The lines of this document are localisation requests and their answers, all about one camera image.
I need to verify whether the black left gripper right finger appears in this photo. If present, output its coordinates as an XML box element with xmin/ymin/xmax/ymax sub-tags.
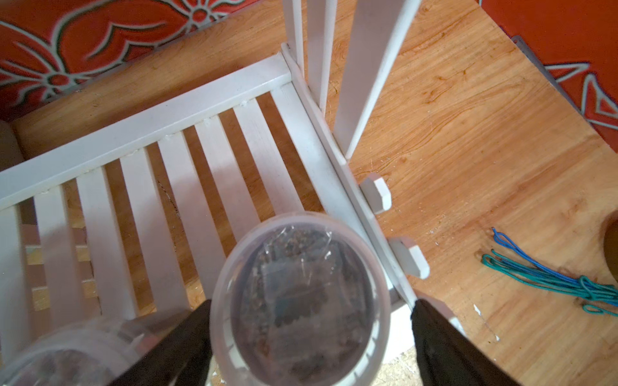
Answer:
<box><xmin>410</xmin><ymin>299</ymin><xmax>517</xmax><ymax>385</ymax></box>

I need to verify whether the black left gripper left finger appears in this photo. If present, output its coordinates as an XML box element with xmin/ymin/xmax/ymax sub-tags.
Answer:
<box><xmin>110</xmin><ymin>300</ymin><xmax>212</xmax><ymax>385</ymax></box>

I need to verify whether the small clear cup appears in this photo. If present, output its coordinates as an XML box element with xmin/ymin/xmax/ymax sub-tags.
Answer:
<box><xmin>209</xmin><ymin>212</ymin><xmax>391</xmax><ymax>385</ymax></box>
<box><xmin>1</xmin><ymin>309</ymin><xmax>191</xmax><ymax>385</ymax></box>

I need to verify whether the white slatted two-tier shelf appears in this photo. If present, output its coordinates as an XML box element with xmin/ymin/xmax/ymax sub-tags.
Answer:
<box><xmin>1</xmin><ymin>1</ymin><xmax>429</xmax><ymax>363</ymax></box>

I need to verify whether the green cable tie bundle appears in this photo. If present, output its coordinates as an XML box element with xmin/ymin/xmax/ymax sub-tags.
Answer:
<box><xmin>481</xmin><ymin>228</ymin><xmax>617</xmax><ymax>317</ymax></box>

